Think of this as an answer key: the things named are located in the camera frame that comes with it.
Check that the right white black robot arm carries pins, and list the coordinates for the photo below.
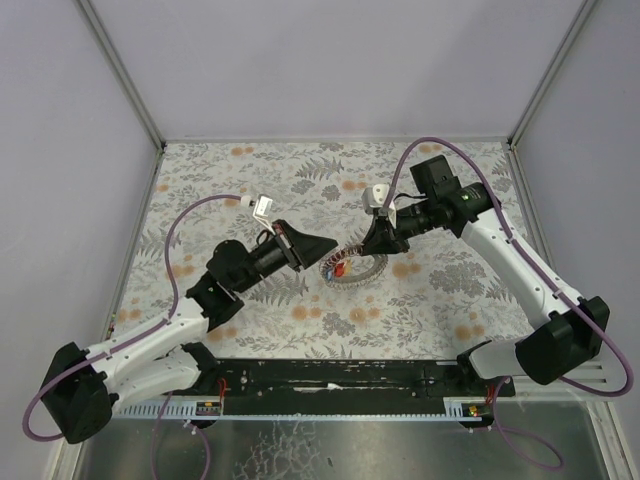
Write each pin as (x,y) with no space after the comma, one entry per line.
(565,323)

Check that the right aluminium frame post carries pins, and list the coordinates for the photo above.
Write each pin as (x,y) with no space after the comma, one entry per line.
(559,57)

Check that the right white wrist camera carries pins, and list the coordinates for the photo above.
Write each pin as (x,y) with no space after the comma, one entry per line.
(376,201)

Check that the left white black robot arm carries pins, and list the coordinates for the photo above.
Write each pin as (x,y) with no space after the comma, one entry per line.
(84,387)

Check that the aluminium frame post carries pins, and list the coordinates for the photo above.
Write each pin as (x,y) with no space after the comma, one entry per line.
(559,57)
(110,53)

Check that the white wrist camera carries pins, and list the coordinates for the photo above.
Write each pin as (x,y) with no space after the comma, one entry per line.
(376,201)
(261,208)

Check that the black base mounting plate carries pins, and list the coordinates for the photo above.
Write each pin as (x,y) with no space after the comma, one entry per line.
(348,390)

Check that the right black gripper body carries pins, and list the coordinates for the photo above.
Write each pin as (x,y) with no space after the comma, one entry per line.
(391,231)

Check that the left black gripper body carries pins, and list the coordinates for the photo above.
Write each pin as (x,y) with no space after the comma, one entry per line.
(288,248)

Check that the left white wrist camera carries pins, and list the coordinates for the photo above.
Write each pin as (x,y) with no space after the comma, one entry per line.
(261,208)

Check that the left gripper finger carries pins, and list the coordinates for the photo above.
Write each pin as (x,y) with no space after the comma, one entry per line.
(307,241)
(309,257)

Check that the left aluminium frame post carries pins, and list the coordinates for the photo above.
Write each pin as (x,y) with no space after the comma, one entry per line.
(110,53)

